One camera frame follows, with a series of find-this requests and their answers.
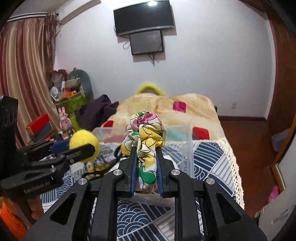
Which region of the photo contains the red box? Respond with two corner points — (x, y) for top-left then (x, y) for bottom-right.
(26, 113), (53, 142)

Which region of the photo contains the small wall monitor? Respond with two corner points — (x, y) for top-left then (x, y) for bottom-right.
(129, 30), (164, 56)

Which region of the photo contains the brown wooden door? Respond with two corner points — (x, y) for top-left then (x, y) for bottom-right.
(267, 13), (295, 135)

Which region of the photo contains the white air conditioner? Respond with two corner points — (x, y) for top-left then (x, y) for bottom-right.
(56, 0), (101, 25)

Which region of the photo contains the striped red gold curtain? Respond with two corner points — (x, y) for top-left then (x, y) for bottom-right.
(1, 13), (59, 147)

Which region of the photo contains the large wall television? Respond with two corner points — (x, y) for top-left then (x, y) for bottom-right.
(113, 1), (175, 36)

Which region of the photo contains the blue white patterned tablecloth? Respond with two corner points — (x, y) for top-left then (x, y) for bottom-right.
(40, 138), (245, 241)

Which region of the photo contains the grey green plush toy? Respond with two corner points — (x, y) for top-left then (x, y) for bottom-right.
(65, 69), (94, 101)

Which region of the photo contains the floral silk scrunchie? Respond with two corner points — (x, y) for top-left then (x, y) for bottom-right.
(120, 111), (166, 194)

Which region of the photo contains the yellow felt ball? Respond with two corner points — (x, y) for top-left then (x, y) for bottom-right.
(69, 130), (100, 163)

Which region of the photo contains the dark purple clothing pile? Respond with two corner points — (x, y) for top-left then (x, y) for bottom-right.
(76, 94), (119, 131)

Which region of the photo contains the green cardboard box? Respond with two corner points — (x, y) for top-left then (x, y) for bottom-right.
(55, 93), (86, 131)

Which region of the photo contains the pink bunny figure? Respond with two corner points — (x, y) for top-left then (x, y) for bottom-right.
(58, 106), (74, 137)

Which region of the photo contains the yellow green curved pillow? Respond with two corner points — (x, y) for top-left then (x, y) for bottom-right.
(136, 81), (165, 96)

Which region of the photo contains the clear plastic storage box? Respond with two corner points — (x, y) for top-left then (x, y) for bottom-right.
(69, 123), (194, 207)

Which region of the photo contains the beige plush blanket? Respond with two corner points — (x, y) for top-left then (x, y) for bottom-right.
(108, 93), (225, 140)

